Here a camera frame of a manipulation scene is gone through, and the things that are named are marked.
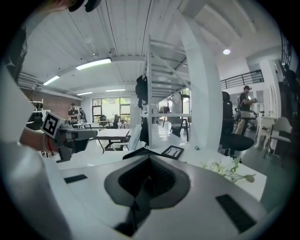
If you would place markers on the large window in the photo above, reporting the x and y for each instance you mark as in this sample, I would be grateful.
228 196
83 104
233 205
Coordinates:
110 107

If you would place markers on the white metal shelf rack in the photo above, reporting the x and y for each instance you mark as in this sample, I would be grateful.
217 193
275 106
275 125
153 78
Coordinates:
164 82

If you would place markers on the wooden table with pale top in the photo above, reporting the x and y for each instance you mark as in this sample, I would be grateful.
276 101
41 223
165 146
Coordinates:
112 133

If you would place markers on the black hanging garment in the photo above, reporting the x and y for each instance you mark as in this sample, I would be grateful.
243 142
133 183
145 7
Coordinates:
141 91

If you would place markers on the black printed t-shirt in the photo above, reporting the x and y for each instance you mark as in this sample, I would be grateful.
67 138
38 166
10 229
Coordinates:
18 51

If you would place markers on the black balcony railing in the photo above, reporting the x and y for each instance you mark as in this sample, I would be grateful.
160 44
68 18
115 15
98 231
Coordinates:
243 79

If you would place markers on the black picture frame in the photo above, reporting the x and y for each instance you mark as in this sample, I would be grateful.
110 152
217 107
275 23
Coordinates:
172 152

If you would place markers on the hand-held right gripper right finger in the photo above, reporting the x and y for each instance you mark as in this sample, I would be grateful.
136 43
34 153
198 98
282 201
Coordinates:
199 211

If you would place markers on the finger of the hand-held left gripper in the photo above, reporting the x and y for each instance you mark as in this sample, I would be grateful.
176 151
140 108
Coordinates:
82 134

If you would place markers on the white armchair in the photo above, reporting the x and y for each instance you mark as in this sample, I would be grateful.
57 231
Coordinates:
281 131

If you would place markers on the black mesh office chair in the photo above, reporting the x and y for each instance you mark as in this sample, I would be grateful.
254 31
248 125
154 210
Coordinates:
232 140

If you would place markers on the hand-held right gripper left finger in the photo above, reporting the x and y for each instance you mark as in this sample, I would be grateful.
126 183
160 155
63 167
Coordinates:
93 187

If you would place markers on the white artificial flowers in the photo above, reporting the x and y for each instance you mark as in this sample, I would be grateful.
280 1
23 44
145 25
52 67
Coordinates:
225 170

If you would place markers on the person's left forearm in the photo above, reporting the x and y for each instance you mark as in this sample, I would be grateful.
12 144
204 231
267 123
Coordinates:
32 140

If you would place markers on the black pen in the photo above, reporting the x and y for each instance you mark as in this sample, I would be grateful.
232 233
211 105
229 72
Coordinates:
138 211

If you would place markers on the round ceiling lamp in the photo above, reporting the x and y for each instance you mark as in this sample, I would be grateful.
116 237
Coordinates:
226 51

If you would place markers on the long ceiling lamp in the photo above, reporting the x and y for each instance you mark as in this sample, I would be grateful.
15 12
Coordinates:
51 80
93 63

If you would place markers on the black head-worn camera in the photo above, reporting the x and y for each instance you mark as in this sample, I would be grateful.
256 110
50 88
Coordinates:
86 4

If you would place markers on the black box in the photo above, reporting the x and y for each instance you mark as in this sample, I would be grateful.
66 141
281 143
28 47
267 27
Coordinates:
141 153

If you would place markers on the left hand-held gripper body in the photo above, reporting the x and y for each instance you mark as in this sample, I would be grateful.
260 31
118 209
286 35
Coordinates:
50 124

